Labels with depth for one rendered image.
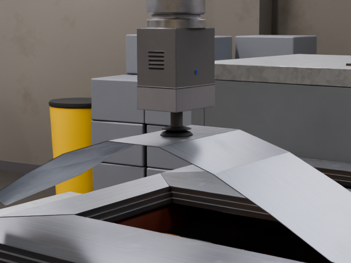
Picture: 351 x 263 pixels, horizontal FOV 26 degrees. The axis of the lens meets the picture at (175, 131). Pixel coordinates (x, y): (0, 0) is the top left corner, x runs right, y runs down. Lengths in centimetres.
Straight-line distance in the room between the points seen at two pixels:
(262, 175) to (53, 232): 39
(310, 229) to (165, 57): 28
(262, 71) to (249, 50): 232
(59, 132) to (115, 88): 80
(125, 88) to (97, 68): 125
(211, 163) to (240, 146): 9
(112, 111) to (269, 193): 336
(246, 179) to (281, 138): 97
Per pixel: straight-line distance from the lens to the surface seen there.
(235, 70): 189
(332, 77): 177
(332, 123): 178
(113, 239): 113
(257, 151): 97
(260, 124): 186
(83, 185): 488
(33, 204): 174
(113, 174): 425
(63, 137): 484
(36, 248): 109
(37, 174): 110
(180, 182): 149
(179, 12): 94
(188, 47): 95
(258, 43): 414
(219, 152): 93
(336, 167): 168
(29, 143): 583
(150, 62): 95
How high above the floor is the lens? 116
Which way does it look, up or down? 8 degrees down
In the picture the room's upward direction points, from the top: straight up
